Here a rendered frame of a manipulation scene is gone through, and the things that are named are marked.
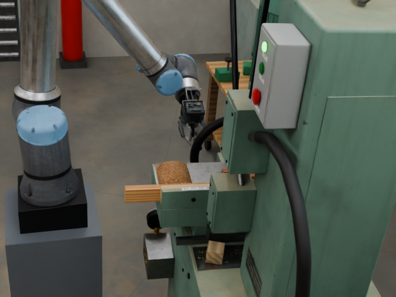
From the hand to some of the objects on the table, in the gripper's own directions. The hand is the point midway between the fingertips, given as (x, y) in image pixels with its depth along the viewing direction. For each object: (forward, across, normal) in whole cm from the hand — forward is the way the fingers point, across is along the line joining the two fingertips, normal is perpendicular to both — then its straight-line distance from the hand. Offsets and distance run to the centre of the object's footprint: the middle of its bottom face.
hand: (195, 146), depth 199 cm
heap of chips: (+26, -12, -20) cm, 35 cm away
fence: (+38, +13, -24) cm, 47 cm away
